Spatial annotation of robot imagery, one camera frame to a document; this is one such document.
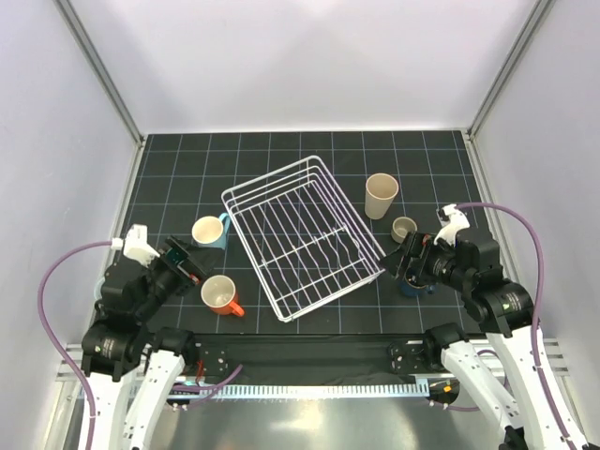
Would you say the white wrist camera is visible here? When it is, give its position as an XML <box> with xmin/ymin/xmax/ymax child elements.
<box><xmin>434</xmin><ymin>203</ymin><xmax>470</xmax><ymax>248</ymax></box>
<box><xmin>111</xmin><ymin>224</ymin><xmax>160</xmax><ymax>267</ymax></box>

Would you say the white wire dish rack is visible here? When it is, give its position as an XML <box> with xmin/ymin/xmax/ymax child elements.
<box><xmin>221</xmin><ymin>156</ymin><xmax>384</xmax><ymax>323</ymax></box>

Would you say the dark blue mug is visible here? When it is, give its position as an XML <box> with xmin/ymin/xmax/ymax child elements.
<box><xmin>399</xmin><ymin>274</ymin><xmax>436</xmax><ymax>298</ymax></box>

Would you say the small beige cup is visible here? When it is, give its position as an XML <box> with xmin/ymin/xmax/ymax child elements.
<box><xmin>390</xmin><ymin>217</ymin><xmax>418</xmax><ymax>244</ymax></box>

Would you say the black grid mat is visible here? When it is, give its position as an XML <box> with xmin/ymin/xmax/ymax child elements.
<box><xmin>127</xmin><ymin>130</ymin><xmax>482</xmax><ymax>335</ymax></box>

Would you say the light blue mug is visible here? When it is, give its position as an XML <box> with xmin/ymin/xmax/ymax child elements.
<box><xmin>191</xmin><ymin>213</ymin><xmax>231</xmax><ymax>250</ymax></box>

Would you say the tall beige cup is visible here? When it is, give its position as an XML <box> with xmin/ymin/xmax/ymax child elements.
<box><xmin>365</xmin><ymin>172</ymin><xmax>399</xmax><ymax>220</ymax></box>

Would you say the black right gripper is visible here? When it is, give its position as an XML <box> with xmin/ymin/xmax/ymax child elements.
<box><xmin>379</xmin><ymin>229</ymin><xmax>473</xmax><ymax>293</ymax></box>

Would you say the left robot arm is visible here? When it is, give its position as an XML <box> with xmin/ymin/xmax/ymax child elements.
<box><xmin>81</xmin><ymin>231</ymin><xmax>222</xmax><ymax>449</ymax></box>

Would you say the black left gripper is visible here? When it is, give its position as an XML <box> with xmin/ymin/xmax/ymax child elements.
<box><xmin>134</xmin><ymin>233</ymin><xmax>223</xmax><ymax>320</ymax></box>

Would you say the white cable duct strip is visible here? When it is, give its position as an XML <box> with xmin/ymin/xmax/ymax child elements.
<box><xmin>214</xmin><ymin>382</ymin><xmax>429</xmax><ymax>400</ymax></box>

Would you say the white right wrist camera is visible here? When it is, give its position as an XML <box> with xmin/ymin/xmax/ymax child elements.
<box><xmin>434</xmin><ymin>203</ymin><xmax>470</xmax><ymax>248</ymax></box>

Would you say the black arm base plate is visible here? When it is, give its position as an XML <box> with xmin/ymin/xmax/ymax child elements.
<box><xmin>195</xmin><ymin>334</ymin><xmax>449</xmax><ymax>386</ymax></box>

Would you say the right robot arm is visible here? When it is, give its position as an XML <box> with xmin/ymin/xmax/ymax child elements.
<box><xmin>379</xmin><ymin>229</ymin><xmax>594</xmax><ymax>449</ymax></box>

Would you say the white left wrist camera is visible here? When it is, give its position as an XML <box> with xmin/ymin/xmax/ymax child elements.
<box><xmin>111</xmin><ymin>224</ymin><xmax>160</xmax><ymax>267</ymax></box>

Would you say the orange mug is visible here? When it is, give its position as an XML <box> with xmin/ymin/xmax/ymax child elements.
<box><xmin>201</xmin><ymin>275</ymin><xmax>245</xmax><ymax>317</ymax></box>

